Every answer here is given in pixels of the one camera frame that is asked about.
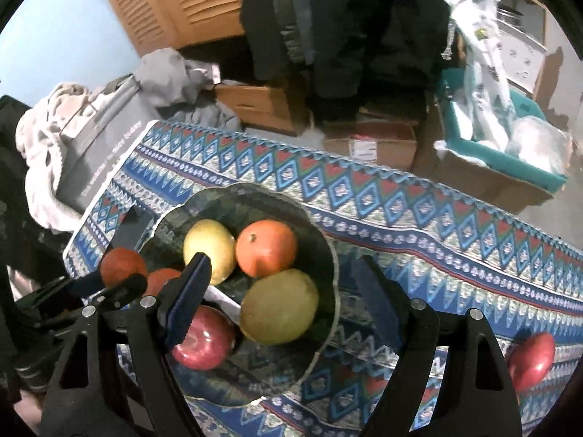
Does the grey fabric storage box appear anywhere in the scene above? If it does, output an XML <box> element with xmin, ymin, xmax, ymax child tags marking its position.
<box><xmin>57</xmin><ymin>77</ymin><xmax>151</xmax><ymax>212</ymax></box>

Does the small orange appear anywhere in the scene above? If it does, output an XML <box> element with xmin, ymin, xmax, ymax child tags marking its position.
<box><xmin>145</xmin><ymin>268</ymin><xmax>183</xmax><ymax>296</ymax></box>
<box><xmin>99</xmin><ymin>248</ymin><xmax>149</xmax><ymax>290</ymax></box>

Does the yellow-green pear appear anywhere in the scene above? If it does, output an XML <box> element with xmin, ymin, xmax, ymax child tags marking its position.
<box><xmin>240</xmin><ymin>268</ymin><xmax>320</xmax><ymax>346</ymax></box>

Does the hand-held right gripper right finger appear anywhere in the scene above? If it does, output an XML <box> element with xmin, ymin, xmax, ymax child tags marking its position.
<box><xmin>355</xmin><ymin>255</ymin><xmax>522</xmax><ymax>437</ymax></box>

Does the large orange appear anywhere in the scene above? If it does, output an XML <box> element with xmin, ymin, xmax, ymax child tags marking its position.
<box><xmin>235</xmin><ymin>219</ymin><xmax>299</xmax><ymax>279</ymax></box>

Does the grey cloth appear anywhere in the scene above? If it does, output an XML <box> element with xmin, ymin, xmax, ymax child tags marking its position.
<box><xmin>134</xmin><ymin>48</ymin><xmax>242</xmax><ymax>130</ymax></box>

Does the white drawer unit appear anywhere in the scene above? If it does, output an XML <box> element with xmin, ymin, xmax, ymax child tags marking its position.
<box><xmin>498</xmin><ymin>32</ymin><xmax>547</xmax><ymax>94</ymax></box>

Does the clear plastic bag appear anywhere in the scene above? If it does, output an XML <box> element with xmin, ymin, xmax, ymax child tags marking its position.
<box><xmin>505</xmin><ymin>116</ymin><xmax>572</xmax><ymax>176</ymax></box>

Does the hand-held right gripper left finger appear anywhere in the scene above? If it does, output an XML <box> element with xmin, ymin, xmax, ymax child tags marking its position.
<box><xmin>41</xmin><ymin>252</ymin><xmax>212</xmax><ymax>437</ymax></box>

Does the printed white plastic bag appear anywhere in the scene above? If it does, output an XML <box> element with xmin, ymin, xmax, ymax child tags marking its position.
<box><xmin>430</xmin><ymin>0</ymin><xmax>517</xmax><ymax>146</ymax></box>

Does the labelled cardboard box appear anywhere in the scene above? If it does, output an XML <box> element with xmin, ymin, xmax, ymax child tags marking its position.
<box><xmin>321</xmin><ymin>121</ymin><xmax>417</xmax><ymax>169</ymax></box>

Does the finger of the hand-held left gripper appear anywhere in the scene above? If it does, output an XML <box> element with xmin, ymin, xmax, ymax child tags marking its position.
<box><xmin>13</xmin><ymin>273</ymin><xmax>103</xmax><ymax>317</ymax></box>
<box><xmin>93</xmin><ymin>274</ymin><xmax>149</xmax><ymax>312</ymax></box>

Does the beige cloth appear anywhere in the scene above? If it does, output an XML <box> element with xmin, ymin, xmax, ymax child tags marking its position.
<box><xmin>16</xmin><ymin>82</ymin><xmax>94</xmax><ymax>231</ymax></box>

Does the yellow lemon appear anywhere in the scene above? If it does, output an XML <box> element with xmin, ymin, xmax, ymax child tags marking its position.
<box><xmin>183</xmin><ymin>219</ymin><xmax>238</xmax><ymax>287</ymax></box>

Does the dark green glass bowl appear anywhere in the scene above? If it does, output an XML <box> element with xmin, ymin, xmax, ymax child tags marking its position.
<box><xmin>137</xmin><ymin>182</ymin><xmax>340</xmax><ymax>408</ymax></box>

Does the wooden louvered door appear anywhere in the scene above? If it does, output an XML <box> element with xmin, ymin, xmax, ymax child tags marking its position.
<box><xmin>91</xmin><ymin>0</ymin><xmax>249</xmax><ymax>58</ymax></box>

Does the plain cardboard box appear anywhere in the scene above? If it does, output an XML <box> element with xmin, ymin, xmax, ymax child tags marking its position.
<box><xmin>430</xmin><ymin>148</ymin><xmax>554</xmax><ymax>214</ymax></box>

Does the teal plastic bin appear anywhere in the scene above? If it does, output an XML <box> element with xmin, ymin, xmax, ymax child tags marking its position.
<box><xmin>435</xmin><ymin>68</ymin><xmax>570</xmax><ymax>192</ymax></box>

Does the red apple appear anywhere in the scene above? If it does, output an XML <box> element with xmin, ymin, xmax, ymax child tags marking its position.
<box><xmin>508</xmin><ymin>332</ymin><xmax>556</xmax><ymax>392</ymax></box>
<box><xmin>171</xmin><ymin>305</ymin><xmax>236</xmax><ymax>371</ymax></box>

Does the blue patterned tablecloth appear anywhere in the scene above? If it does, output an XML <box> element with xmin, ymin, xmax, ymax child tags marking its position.
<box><xmin>64</xmin><ymin>118</ymin><xmax>583</xmax><ymax>437</ymax></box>

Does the black flat device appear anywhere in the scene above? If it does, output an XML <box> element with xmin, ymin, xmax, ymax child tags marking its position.
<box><xmin>107</xmin><ymin>207</ymin><xmax>156</xmax><ymax>265</ymax></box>

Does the wooden shelf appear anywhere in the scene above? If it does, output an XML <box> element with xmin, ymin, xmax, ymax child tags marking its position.
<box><xmin>458</xmin><ymin>0</ymin><xmax>549</xmax><ymax>96</ymax></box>

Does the black jacket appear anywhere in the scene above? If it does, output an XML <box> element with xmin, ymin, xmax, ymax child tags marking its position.
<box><xmin>239</xmin><ymin>0</ymin><xmax>456</xmax><ymax>121</ymax></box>

